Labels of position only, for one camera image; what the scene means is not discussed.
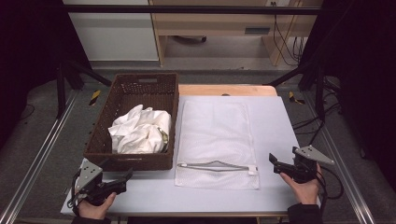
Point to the white mesh laundry bag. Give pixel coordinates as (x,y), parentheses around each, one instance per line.
(214,133)

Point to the white garment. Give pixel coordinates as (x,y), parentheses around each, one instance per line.
(140,130)

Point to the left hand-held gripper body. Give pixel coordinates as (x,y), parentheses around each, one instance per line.
(90,177)

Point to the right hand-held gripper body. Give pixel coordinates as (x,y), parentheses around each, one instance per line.
(306,169)

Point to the white cabinet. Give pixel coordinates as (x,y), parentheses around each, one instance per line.
(115,34)

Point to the wooden table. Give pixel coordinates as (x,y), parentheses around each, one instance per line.
(227,90)

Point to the black horizontal metal bar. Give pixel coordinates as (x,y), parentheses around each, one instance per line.
(186,10)

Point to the black curtain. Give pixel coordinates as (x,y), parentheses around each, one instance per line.
(364,77)
(28,46)

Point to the black curved object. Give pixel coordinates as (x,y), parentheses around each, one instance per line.
(190,39)

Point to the aluminium floor rail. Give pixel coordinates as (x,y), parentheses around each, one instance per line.
(345,165)
(40,158)

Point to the person's right hand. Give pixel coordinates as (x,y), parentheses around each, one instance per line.
(306,193)

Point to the brown wicker basket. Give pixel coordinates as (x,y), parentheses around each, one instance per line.
(137,93)

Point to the light wooden desk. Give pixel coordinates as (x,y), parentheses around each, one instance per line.
(214,23)

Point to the white table board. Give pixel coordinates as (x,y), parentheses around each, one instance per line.
(274,130)

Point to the black metal stand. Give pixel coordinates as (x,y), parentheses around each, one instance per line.
(311,74)
(73,74)

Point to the person's left hand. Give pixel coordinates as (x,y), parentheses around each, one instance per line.
(93,211)

